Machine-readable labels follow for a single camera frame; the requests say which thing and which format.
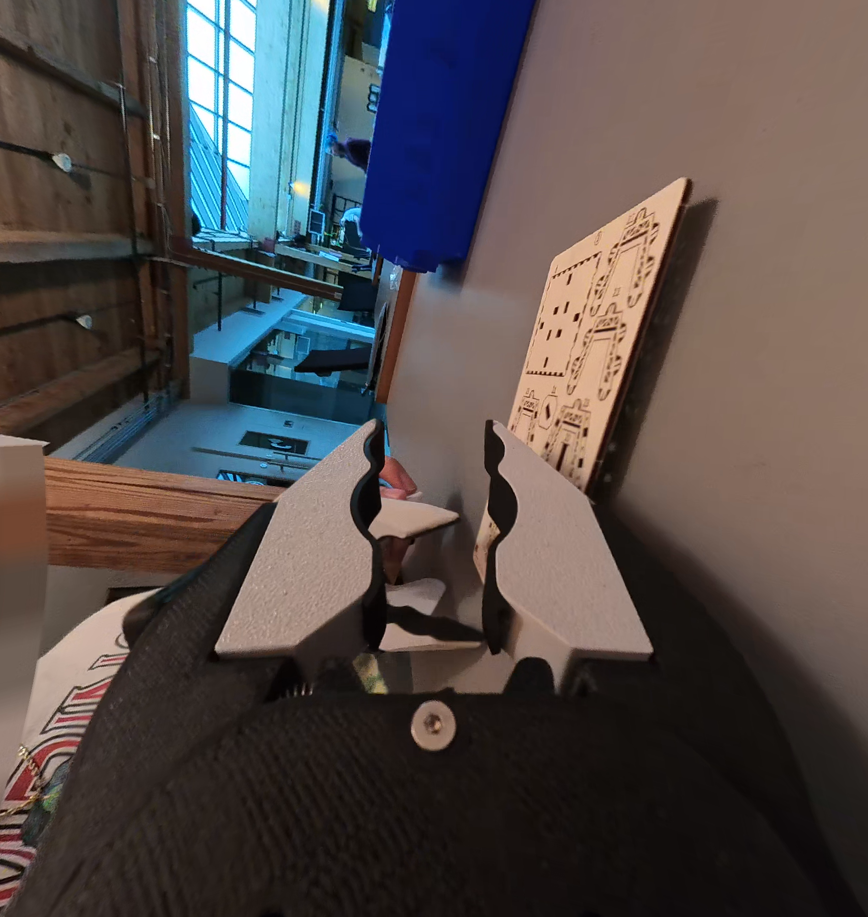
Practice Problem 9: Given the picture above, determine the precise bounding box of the wooden rail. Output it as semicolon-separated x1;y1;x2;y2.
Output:
43;457;292;574

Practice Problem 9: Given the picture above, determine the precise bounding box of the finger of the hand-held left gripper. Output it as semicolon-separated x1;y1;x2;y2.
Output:
370;499;461;540
379;577;487;654

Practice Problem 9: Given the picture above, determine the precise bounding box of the wooden puzzle sheet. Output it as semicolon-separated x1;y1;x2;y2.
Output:
472;177;693;583

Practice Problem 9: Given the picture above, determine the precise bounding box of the person's white printed shirt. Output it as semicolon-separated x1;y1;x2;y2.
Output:
0;587;163;917

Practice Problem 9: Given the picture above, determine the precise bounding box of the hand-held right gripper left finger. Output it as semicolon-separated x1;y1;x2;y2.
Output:
214;419;388;678

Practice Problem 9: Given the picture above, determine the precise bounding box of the large window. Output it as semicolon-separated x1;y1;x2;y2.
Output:
185;0;257;237

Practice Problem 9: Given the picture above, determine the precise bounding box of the person's left hand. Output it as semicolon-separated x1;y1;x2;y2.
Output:
377;457;422;585

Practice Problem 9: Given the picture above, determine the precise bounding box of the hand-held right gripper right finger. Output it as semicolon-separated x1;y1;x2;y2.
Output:
481;420;655;692

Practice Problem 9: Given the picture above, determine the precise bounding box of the blue plastic box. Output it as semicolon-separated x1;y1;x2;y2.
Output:
360;0;539;275

